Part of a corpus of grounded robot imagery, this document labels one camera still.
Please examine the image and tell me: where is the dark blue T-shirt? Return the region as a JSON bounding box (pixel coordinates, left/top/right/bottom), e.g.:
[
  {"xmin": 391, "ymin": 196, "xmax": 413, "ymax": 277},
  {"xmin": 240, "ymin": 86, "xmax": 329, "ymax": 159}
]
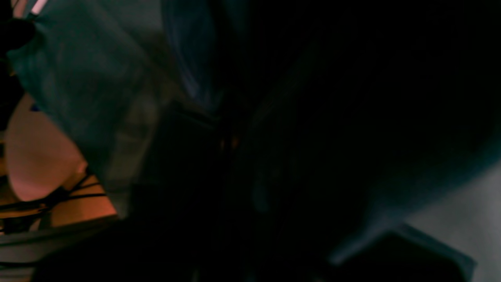
[{"xmin": 126, "ymin": 0, "xmax": 500, "ymax": 282}]

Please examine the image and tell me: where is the light blue table cloth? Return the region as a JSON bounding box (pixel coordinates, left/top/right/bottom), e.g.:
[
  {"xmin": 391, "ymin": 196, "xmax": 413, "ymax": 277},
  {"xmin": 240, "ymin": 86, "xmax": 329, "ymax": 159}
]
[{"xmin": 8, "ymin": 0, "xmax": 173, "ymax": 184}]

